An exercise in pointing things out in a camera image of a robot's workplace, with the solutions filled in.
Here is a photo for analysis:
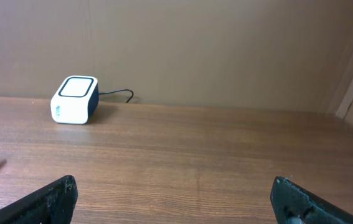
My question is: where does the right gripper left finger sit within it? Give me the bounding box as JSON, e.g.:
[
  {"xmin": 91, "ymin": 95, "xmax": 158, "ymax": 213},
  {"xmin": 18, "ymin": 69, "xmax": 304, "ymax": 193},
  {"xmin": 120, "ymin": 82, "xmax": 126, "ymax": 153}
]
[{"xmin": 0, "ymin": 175, "xmax": 78, "ymax": 224}]

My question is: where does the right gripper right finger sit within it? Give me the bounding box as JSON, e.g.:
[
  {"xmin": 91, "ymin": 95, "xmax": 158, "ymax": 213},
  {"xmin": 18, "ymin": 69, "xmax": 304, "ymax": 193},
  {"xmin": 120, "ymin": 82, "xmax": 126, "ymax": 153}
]
[{"xmin": 270, "ymin": 176, "xmax": 353, "ymax": 224}]

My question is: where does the white barcode scanner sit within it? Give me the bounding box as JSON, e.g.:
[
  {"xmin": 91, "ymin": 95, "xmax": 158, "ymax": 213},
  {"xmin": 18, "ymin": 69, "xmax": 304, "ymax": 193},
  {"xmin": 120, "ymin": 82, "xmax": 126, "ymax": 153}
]
[{"xmin": 50, "ymin": 75, "xmax": 99, "ymax": 124}]

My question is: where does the scanner black cable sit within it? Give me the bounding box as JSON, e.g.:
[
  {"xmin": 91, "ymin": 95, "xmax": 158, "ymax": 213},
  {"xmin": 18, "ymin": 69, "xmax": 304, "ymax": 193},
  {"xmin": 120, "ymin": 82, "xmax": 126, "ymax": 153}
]
[{"xmin": 98, "ymin": 88, "xmax": 134, "ymax": 104}]

